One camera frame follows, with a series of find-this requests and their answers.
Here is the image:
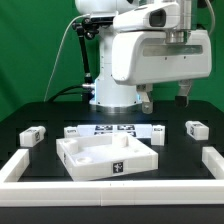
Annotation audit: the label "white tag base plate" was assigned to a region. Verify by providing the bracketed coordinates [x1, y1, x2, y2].
[77, 124, 152, 138]

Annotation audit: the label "black base cables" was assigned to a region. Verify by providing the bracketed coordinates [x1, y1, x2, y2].
[47, 84, 95, 103]

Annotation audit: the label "white camera cable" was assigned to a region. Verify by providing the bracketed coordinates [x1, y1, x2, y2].
[43, 13, 92, 103]

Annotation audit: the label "white U-shaped fence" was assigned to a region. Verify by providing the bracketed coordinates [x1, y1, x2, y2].
[0, 149, 224, 207]

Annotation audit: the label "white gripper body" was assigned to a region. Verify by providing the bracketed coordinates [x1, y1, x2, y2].
[112, 30, 212, 85]

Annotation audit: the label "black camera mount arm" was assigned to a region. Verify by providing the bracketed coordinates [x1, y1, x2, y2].
[72, 17, 99, 101]

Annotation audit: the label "white square table top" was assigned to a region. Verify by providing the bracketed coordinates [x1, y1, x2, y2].
[56, 133, 158, 181]

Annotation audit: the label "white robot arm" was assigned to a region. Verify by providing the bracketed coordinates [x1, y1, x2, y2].
[74, 0, 212, 114]

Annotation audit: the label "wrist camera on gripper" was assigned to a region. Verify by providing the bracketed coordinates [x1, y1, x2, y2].
[113, 2, 180, 32]

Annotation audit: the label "grey camera on mount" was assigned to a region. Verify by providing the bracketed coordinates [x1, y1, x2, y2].
[90, 11, 118, 23]

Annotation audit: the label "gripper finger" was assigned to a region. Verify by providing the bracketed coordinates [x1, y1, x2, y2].
[175, 80, 192, 107]
[136, 84, 153, 114]

